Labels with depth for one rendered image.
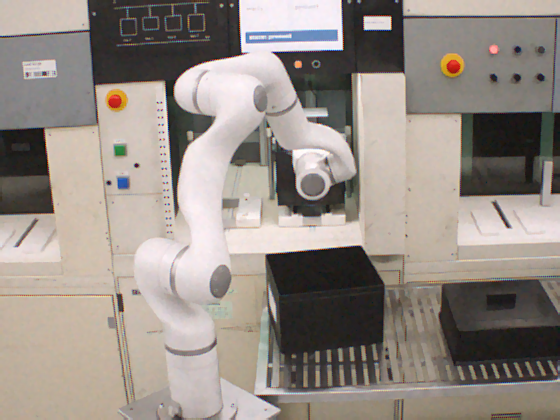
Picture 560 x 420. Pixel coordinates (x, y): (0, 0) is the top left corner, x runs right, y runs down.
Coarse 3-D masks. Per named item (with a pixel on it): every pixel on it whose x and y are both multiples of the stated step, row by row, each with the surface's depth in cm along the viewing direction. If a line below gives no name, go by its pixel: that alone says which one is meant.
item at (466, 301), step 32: (448, 288) 234; (480, 288) 233; (512, 288) 231; (448, 320) 226; (480, 320) 215; (512, 320) 214; (544, 320) 213; (480, 352) 213; (512, 352) 213; (544, 352) 213
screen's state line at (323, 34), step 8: (248, 32) 238; (256, 32) 238; (264, 32) 238; (272, 32) 238; (280, 32) 238; (288, 32) 238; (296, 32) 238; (304, 32) 238; (312, 32) 238; (320, 32) 238; (328, 32) 238; (336, 32) 237; (248, 40) 239; (256, 40) 239; (264, 40) 239; (272, 40) 239; (280, 40) 239; (288, 40) 239; (296, 40) 239; (304, 40) 239; (312, 40) 238; (320, 40) 238; (328, 40) 238; (336, 40) 238
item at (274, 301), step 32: (288, 256) 245; (320, 256) 247; (352, 256) 248; (288, 288) 249; (320, 288) 250; (352, 288) 221; (384, 288) 223; (288, 320) 222; (320, 320) 223; (352, 320) 224; (288, 352) 225
